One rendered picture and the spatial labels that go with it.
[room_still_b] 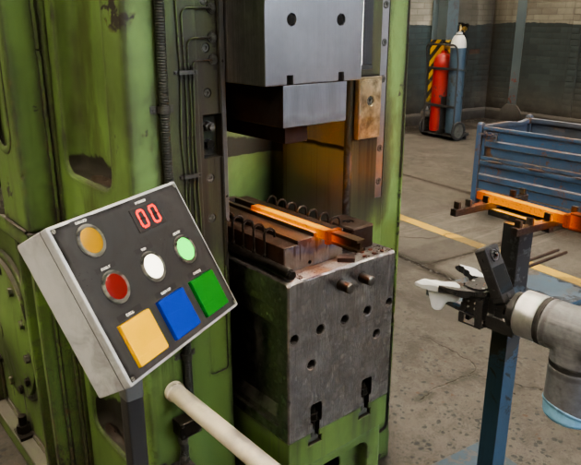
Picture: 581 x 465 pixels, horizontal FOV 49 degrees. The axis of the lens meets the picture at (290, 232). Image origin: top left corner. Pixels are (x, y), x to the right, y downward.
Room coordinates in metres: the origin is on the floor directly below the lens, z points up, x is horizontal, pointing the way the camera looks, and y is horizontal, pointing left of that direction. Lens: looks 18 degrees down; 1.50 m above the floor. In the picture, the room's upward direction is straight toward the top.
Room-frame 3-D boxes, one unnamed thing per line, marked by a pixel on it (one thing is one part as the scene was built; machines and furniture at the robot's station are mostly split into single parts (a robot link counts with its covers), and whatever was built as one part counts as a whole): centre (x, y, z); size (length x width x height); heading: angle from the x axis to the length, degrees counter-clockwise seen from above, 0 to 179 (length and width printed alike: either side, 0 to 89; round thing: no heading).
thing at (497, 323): (1.14, -0.40, 0.97); 0.12 x 0.08 x 0.09; 40
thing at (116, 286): (0.96, 0.28, 1.09); 0.05 x 0.03 x 0.04; 130
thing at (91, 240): (0.98, 0.32, 1.16); 0.05 x 0.03 x 0.04; 130
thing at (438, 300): (1.18, -0.30, 0.97); 0.09 x 0.03 x 0.06; 73
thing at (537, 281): (1.73, -0.65, 0.74); 0.40 x 0.30 x 0.02; 123
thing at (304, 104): (1.67, 0.07, 1.32); 0.42 x 0.20 x 0.10; 40
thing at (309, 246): (1.67, 0.07, 0.96); 0.42 x 0.20 x 0.09; 40
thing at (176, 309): (1.03, 0.20, 1.01); 0.07 x 0.05 x 0.07; 155
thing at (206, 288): (1.12, 0.16, 1.01); 0.07 x 0.05 x 0.07; 155
